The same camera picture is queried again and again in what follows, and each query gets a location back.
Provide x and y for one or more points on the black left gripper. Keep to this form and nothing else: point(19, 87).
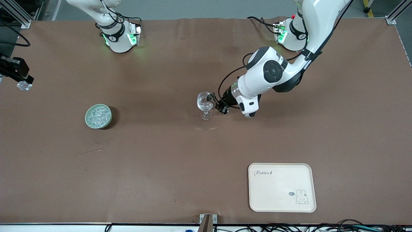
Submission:
point(227, 98)

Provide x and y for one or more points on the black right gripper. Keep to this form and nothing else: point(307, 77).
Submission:
point(13, 70)

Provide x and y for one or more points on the clear ice cube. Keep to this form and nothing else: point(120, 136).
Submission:
point(24, 85)

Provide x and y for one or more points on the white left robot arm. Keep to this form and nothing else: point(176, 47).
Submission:
point(270, 71)

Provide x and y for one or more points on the clear stemmed wine glass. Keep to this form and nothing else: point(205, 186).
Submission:
point(202, 104)

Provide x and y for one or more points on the clear ice cubes pile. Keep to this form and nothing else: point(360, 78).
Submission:
point(97, 116)

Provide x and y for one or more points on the round green bowl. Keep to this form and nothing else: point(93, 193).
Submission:
point(87, 124)

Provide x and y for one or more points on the brown table cover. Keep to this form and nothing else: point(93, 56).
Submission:
point(161, 161)

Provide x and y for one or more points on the cream rabbit print tray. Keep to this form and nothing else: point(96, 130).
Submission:
point(273, 196)

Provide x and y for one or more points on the black caster wheel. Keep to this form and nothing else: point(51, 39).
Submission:
point(366, 10)

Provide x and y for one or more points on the aluminium frame profile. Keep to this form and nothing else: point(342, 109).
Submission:
point(22, 21)
point(391, 19)

